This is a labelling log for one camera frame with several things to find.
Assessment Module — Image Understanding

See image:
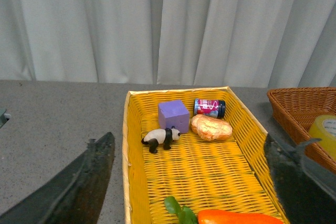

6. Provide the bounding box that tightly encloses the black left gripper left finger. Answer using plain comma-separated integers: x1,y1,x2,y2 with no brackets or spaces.
1,132,115,223

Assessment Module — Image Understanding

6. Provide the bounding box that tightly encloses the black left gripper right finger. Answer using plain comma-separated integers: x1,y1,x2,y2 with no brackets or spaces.
264,135,335,223

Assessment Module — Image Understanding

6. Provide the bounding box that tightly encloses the yellow packing tape roll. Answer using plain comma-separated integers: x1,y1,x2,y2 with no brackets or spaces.
308,115,335,159

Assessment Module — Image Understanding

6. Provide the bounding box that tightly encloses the yellow woven basket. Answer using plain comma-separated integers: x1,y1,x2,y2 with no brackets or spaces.
122,87,288,223

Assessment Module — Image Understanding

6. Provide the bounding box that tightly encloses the brown wicker basket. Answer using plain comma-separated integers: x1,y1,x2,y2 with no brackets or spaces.
267,87,335,173

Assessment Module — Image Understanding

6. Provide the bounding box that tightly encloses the black white panda figurine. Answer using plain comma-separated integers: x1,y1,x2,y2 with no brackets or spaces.
141,126,181,154

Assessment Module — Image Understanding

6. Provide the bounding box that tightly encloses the orange plastic carrot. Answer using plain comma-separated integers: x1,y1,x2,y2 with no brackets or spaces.
164,196,282,223

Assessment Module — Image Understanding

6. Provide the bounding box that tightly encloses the toy bread loaf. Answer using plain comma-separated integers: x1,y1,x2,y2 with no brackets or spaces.
191,114,233,141

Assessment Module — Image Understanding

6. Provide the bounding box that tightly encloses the small red labelled jar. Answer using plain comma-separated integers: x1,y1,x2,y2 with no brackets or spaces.
193,98,226,119

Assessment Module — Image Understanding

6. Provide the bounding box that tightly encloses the purple foam cube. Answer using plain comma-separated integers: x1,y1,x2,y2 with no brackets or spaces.
158,100,190,134

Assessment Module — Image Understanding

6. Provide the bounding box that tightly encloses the grey white curtain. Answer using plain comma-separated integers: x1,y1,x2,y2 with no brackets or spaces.
1,0,335,88

